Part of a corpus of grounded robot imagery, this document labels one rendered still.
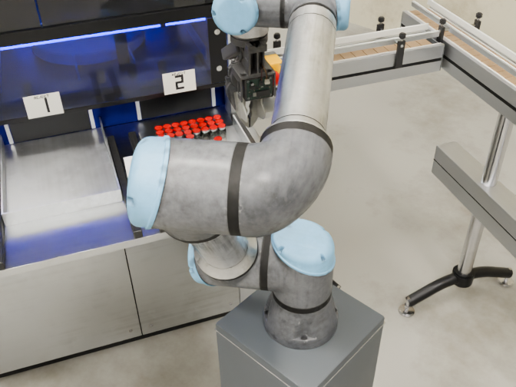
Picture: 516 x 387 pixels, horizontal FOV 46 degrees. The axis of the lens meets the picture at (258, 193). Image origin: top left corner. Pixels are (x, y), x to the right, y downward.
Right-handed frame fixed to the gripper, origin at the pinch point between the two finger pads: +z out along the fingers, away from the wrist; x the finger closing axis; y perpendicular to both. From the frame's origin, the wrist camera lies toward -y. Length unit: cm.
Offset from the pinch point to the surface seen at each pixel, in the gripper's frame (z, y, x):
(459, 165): 55, -32, 85
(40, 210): 19, -10, -46
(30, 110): 8, -35, -44
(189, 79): 7.2, -35.5, -4.5
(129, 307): 85, -36, -31
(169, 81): 6.7, -35.5, -9.7
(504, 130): 33, -19, 87
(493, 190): 55, -16, 87
